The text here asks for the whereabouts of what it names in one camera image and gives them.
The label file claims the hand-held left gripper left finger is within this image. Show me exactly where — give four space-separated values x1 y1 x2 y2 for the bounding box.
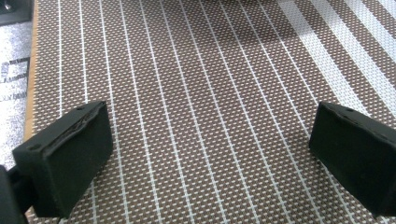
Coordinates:
11 100 114 219

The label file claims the brown striped woven placemat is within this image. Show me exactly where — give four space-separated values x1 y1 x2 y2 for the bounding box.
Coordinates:
30 0 396 224

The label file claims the black stand base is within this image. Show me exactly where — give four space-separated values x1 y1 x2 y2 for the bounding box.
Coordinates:
0 0 35 27

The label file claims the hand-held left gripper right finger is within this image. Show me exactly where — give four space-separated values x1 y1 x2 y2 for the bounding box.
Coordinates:
308 101 396 217

